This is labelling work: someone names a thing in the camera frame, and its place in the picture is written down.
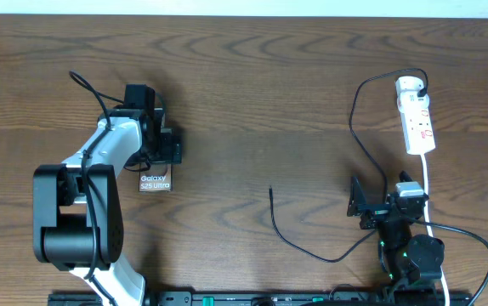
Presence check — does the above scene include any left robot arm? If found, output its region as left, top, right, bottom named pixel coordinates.
left=32, top=108, right=179, bottom=305

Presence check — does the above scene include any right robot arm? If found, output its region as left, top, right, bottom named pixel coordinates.
left=347, top=173, right=445, bottom=292

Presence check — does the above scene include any white charger adapter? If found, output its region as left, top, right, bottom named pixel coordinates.
left=397, top=90, right=430, bottom=114

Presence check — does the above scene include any white power strip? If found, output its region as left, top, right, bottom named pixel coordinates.
left=394, top=76, right=437, bottom=156

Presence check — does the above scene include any white power strip cord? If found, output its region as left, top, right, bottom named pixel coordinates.
left=420, top=153, right=451, bottom=306

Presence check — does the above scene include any black charging cable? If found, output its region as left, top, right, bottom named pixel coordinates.
left=268, top=67, right=430, bottom=264

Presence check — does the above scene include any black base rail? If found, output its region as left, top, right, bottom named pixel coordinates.
left=48, top=290, right=473, bottom=306

